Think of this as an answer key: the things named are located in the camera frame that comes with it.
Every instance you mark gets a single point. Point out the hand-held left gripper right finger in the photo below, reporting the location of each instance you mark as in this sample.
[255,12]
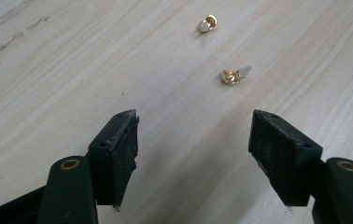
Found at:
[282,158]

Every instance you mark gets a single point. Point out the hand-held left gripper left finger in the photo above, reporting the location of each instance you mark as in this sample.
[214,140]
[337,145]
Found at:
[114,161]

